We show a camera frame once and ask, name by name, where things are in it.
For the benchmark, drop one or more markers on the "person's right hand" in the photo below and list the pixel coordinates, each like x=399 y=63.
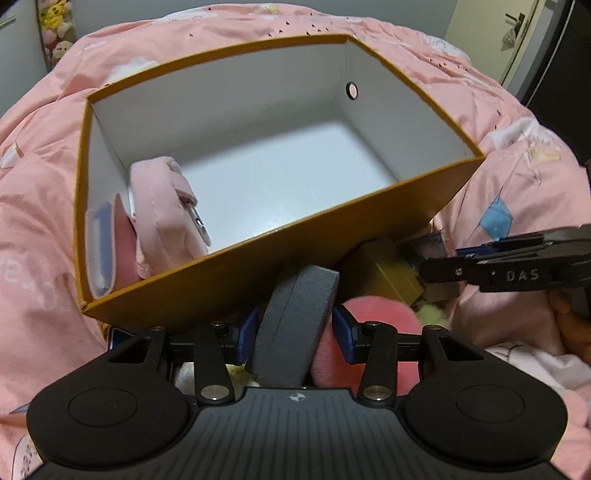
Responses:
x=572 y=337

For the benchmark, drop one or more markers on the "clear tube of plush toys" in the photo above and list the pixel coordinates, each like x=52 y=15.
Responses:
x=56 y=23

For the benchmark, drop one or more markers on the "orange cardboard box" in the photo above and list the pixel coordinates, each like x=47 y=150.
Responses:
x=323 y=258

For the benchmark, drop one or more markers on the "shiny silver packet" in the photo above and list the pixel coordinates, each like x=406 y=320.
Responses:
x=427 y=247

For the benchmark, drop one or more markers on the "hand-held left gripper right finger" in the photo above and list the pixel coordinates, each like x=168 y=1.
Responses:
x=344 y=337

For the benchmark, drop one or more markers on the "pink printed blanket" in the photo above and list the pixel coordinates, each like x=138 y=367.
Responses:
x=46 y=184

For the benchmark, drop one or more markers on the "pink fabric pouch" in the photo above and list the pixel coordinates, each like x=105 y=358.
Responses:
x=157 y=212

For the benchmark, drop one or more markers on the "gold small box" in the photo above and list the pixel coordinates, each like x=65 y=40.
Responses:
x=378 y=272

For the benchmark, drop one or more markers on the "white door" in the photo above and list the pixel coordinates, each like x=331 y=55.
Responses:
x=480 y=37

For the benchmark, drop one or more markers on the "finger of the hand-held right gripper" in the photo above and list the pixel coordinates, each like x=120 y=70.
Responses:
x=452 y=271
x=468 y=251

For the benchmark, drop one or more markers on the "grey rounded case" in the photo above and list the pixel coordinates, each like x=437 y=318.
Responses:
x=291 y=323

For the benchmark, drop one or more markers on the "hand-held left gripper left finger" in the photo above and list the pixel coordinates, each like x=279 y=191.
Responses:
x=245 y=339

